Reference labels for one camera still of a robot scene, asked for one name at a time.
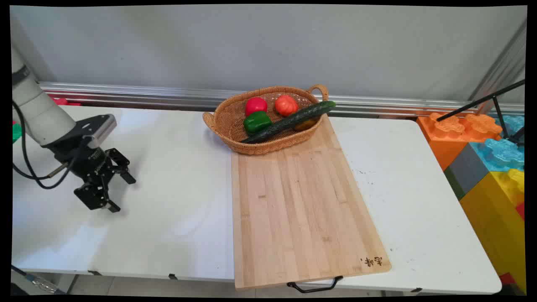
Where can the black tripod rods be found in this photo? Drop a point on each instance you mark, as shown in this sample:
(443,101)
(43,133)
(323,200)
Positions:
(478,101)

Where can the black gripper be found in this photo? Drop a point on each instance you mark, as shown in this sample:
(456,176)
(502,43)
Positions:
(86,161)

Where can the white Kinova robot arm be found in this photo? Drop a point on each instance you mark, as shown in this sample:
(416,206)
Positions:
(42,113)

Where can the aluminium rail along wall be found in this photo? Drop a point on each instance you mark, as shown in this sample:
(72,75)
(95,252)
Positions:
(147,95)

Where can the big yellow building block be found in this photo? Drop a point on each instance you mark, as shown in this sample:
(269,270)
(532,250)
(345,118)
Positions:
(495,218)

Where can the woven wicker basket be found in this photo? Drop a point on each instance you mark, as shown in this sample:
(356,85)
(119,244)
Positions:
(233,123)

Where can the green toy bell pepper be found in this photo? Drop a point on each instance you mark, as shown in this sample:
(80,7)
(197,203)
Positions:
(256,121)

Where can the orange-red toy tomato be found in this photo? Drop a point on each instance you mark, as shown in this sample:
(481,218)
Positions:
(286,105)

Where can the red toy bell pepper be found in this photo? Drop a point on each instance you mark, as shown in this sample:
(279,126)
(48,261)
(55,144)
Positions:
(256,105)

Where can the green flat building block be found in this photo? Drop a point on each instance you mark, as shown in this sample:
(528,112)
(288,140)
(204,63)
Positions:
(16,132)

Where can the yellow-orange toy fruit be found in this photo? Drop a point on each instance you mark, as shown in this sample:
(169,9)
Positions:
(305,124)

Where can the big blue building block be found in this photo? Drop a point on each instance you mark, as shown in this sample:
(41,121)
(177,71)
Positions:
(503,153)

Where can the long green toy cucumber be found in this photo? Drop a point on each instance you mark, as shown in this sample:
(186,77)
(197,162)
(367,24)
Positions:
(293,119)

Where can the bamboo cutting board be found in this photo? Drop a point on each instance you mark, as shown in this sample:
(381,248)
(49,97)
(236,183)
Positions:
(298,209)

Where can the big orange building block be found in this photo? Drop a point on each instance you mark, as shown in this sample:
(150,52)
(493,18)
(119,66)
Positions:
(449,134)

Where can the red flat building block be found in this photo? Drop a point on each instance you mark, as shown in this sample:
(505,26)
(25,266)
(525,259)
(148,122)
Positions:
(63,101)

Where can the small red building block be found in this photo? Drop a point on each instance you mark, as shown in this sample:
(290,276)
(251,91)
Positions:
(521,210)

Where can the big grey building block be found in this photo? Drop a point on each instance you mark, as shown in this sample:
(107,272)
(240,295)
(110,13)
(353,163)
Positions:
(470,167)

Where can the slanted aluminium post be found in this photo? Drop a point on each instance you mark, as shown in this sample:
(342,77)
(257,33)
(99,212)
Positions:
(505,63)

